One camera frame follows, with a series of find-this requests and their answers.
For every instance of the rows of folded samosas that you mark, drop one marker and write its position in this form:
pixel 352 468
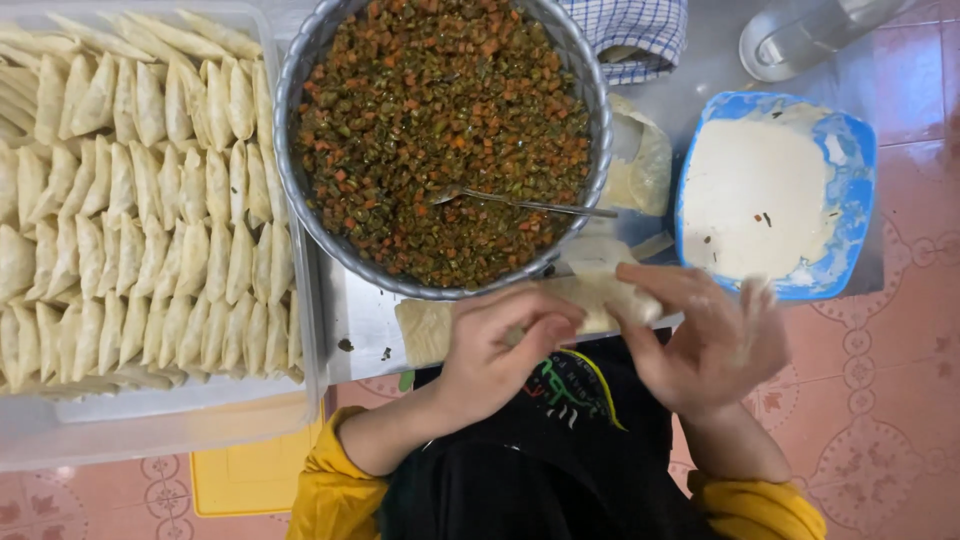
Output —
pixel 150 225

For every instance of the blue plastic bowl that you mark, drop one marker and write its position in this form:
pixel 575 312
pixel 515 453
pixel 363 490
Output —
pixel 855 157

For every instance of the white flour paste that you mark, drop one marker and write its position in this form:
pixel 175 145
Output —
pixel 750 195

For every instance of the blue checkered cloth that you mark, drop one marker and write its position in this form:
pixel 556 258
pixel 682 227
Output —
pixel 637 34

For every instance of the clear glass jug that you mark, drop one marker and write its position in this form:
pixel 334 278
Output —
pixel 795 37

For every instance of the stack of round pastry sheets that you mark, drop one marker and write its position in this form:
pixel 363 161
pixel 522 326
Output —
pixel 645 165

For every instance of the yellow plastic board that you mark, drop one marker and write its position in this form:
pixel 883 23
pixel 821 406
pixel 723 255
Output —
pixel 247 472

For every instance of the round metal bowl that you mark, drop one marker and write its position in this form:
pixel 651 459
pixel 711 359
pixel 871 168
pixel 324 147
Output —
pixel 289 112

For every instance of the person's black and yellow shirt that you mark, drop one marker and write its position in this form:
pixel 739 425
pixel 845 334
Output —
pixel 540 465

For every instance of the clear plastic storage container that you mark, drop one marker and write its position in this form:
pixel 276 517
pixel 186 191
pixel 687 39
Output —
pixel 150 435

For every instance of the person's left hand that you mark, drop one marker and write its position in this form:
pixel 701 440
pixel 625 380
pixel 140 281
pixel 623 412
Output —
pixel 480 360

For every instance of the chopped vegetable filling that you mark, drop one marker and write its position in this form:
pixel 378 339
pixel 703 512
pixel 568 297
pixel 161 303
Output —
pixel 435 112

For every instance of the metal spoon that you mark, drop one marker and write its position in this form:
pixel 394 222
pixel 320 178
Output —
pixel 517 202

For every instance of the small pastry scrap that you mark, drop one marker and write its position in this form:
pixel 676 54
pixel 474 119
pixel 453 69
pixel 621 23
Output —
pixel 654 244

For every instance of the person's right hand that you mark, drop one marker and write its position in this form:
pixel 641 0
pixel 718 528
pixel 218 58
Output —
pixel 712 352

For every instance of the pale pastry strip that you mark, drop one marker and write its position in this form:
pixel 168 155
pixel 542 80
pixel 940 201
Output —
pixel 427 330

